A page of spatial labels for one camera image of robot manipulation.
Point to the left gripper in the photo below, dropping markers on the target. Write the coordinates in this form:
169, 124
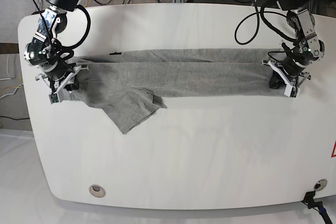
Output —
292, 72

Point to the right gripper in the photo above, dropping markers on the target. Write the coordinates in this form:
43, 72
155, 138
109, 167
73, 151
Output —
61, 76

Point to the grey t-shirt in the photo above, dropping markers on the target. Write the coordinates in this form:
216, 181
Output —
129, 87

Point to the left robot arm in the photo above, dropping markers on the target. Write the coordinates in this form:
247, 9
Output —
307, 47

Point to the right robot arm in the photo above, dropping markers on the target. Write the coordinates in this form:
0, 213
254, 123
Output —
47, 52

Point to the beige table grommet left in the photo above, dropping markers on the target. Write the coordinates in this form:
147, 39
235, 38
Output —
97, 191

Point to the silver table grommet right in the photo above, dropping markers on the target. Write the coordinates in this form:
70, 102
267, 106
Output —
320, 185

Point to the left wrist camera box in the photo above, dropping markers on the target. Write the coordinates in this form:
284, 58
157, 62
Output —
291, 91

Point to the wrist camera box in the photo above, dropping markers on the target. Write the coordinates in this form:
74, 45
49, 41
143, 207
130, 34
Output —
291, 91
56, 97

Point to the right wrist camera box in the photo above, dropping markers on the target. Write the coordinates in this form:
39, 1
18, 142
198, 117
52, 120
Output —
56, 97

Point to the black clamp with cable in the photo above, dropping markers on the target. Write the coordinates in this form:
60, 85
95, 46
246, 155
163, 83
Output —
310, 202

